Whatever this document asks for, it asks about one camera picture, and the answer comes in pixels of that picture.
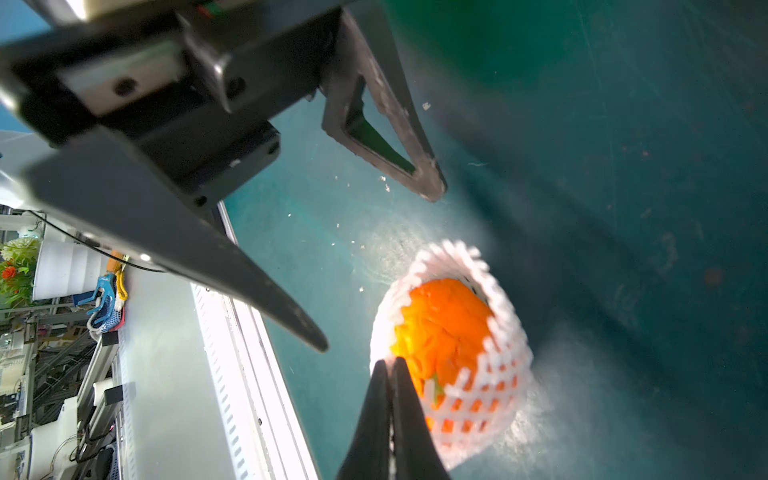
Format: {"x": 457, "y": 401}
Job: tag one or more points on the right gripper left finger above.
{"x": 368, "y": 457}

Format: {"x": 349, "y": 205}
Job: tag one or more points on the white cups and clutter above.
{"x": 60, "y": 391}

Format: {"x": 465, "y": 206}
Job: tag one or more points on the aluminium mounting rail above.
{"x": 204, "y": 396}

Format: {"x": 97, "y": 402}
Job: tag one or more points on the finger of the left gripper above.
{"x": 365, "y": 58}

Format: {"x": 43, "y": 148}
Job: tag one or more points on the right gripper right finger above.
{"x": 415, "y": 456}

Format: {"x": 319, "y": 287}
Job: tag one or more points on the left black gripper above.
{"x": 152, "y": 91}

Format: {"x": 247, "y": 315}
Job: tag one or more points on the netted orange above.
{"x": 465, "y": 348}

